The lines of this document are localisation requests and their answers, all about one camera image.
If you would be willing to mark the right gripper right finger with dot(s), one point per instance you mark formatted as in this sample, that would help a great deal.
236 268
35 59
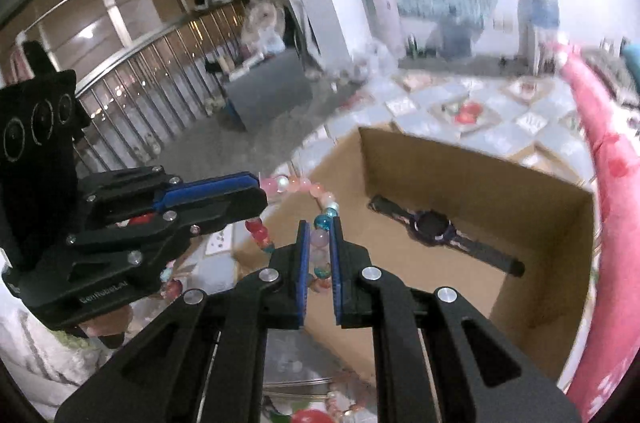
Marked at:
436 357

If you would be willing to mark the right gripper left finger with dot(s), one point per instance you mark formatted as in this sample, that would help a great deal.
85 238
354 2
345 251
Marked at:
203 358

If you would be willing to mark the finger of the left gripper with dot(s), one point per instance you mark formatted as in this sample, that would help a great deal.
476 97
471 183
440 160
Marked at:
95 272
109 197

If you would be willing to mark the brown cardboard box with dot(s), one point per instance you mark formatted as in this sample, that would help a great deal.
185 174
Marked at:
450 252

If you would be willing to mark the dark purple smart watch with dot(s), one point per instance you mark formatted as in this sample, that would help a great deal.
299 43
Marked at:
432 229

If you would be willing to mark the left hand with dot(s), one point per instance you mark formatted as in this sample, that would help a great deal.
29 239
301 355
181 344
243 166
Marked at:
109 328

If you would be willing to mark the metal stair railing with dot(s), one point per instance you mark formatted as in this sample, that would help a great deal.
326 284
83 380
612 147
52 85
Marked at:
141 99

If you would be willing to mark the pink floral blanket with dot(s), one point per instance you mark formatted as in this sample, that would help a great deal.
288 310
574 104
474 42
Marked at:
613 339

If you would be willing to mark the grey storage box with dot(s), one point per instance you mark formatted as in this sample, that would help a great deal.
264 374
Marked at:
269 89

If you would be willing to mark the fruit pattern table cover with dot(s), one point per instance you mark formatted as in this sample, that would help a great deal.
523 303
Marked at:
526 121

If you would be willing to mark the white cylinder tube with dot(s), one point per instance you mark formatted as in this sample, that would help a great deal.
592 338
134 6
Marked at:
386 25

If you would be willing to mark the teal patterned pillow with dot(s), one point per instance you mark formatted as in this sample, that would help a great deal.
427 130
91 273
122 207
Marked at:
630 53

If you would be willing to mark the blue water dispenser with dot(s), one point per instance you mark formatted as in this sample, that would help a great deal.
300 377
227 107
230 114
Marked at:
538 24

